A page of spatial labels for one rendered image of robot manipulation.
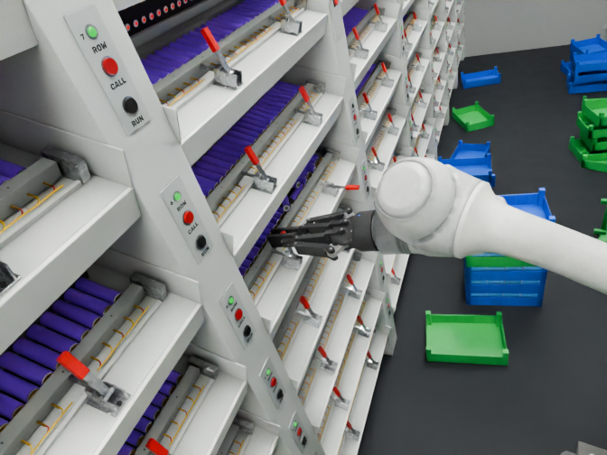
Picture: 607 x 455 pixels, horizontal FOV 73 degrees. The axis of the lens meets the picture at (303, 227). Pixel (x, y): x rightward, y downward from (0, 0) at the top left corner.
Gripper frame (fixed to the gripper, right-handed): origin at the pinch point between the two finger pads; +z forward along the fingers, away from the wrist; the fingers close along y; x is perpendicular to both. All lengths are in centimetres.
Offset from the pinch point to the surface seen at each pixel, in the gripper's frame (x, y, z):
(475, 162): -97, 180, -10
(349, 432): -83, -1, 15
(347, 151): -4.4, 42.3, 0.8
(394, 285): -86, 67, 15
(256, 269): -2.6, -6.7, 5.4
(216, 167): 18.8, -1.1, 6.1
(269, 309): -7.5, -12.8, 1.5
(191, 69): 36.4, -2.5, -1.4
